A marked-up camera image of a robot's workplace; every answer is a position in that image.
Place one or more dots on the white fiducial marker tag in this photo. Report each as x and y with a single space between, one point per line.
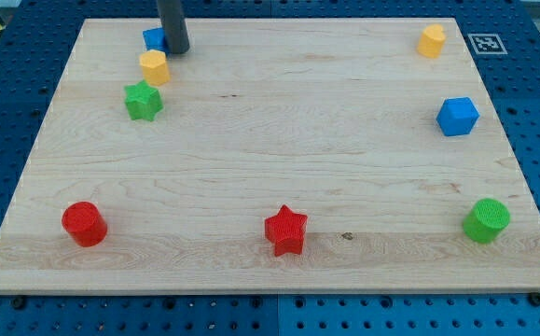
487 44

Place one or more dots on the blue hexagon block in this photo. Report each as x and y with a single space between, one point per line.
457 116

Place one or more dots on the blue cube block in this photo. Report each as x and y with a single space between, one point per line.
155 39

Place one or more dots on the green cylinder block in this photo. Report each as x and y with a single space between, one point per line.
486 220

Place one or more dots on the yellow hexagon block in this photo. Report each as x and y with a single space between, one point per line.
154 67

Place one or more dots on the wooden board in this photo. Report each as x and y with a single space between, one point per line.
336 118

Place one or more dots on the red star block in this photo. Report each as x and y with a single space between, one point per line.
286 230

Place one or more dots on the green star block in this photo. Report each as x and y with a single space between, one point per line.
142 101

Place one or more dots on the red cylinder block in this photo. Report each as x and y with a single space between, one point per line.
84 223

